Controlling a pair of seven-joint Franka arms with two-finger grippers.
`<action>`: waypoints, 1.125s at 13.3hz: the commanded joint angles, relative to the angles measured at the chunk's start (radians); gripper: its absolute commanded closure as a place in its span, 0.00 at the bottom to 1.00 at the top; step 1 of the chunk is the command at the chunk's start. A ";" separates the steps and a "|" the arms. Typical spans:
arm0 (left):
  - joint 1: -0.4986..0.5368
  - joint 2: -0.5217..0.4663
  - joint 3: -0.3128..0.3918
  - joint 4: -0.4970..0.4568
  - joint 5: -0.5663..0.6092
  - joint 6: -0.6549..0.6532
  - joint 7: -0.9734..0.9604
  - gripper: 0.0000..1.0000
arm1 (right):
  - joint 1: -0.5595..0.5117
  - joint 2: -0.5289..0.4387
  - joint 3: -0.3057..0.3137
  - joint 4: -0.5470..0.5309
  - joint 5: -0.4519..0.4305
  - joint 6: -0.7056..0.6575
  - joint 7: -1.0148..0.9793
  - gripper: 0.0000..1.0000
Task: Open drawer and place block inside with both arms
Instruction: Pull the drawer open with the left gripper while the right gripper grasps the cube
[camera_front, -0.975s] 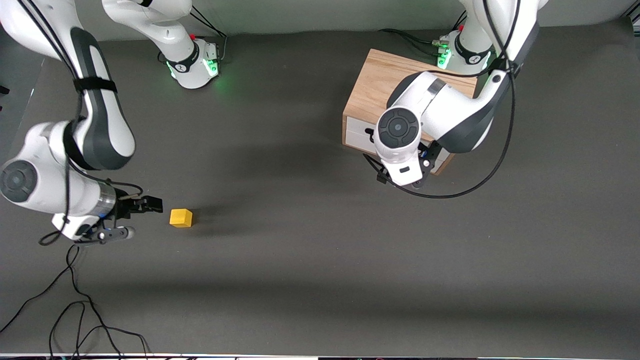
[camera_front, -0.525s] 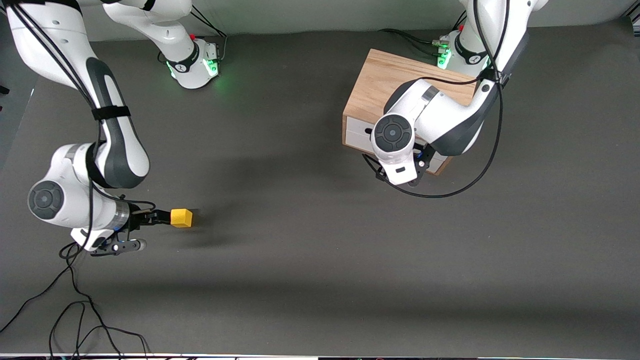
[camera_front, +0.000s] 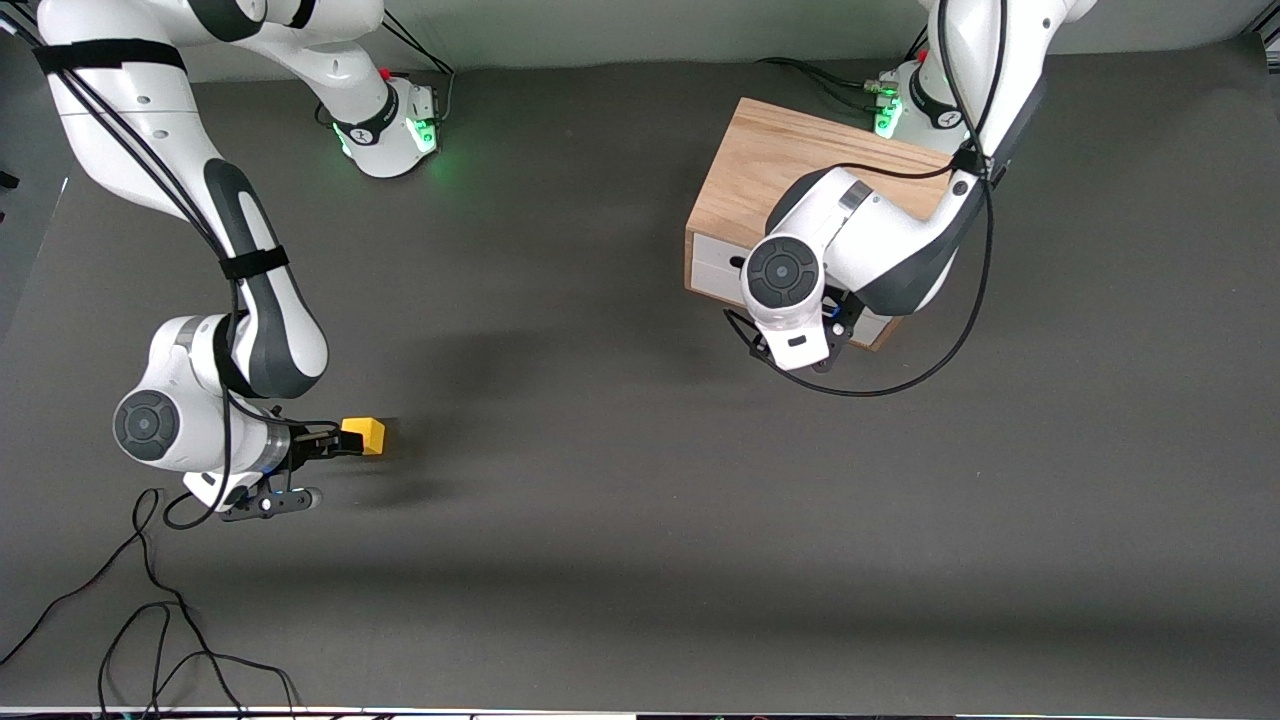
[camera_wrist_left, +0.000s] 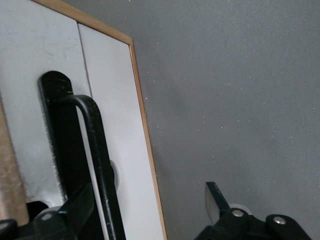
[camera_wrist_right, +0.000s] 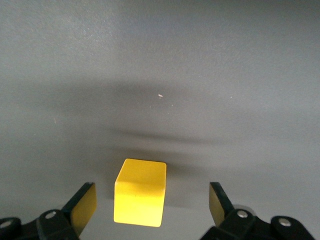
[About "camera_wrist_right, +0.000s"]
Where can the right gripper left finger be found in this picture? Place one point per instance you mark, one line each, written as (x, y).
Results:
(52, 225)

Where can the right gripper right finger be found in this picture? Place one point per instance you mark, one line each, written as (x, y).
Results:
(245, 225)

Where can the yellow cube block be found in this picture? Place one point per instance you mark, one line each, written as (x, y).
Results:
(140, 195)

